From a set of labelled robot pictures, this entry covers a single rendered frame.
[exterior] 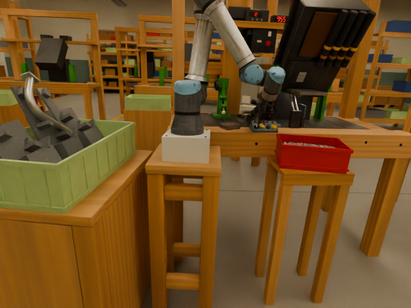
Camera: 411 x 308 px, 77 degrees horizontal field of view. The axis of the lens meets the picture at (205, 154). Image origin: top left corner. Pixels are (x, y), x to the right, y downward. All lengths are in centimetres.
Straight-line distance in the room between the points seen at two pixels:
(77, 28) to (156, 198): 1173
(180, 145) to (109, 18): 1131
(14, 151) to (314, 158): 122
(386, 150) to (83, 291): 174
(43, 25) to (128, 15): 342
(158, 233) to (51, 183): 55
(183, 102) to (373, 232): 162
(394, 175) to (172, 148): 145
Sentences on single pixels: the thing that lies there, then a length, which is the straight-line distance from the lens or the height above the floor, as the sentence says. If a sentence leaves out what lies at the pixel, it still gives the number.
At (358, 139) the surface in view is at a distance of 178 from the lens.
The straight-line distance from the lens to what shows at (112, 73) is 1154.
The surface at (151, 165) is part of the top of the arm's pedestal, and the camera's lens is 110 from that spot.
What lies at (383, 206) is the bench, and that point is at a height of 41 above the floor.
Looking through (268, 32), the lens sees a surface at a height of 148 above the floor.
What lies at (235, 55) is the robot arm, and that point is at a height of 129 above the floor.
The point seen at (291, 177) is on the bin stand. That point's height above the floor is 78.
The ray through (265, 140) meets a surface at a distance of 153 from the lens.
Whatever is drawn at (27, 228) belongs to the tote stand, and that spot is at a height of 73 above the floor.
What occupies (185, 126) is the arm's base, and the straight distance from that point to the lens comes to 112.
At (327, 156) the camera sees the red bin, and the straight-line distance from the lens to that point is 131.
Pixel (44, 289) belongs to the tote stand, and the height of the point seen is 47.
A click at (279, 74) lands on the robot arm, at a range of 123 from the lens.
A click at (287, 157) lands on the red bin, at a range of 127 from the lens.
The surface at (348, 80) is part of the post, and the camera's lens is 244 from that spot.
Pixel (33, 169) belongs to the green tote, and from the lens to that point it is 94.
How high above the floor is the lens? 125
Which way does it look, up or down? 19 degrees down
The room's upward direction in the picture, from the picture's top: 2 degrees clockwise
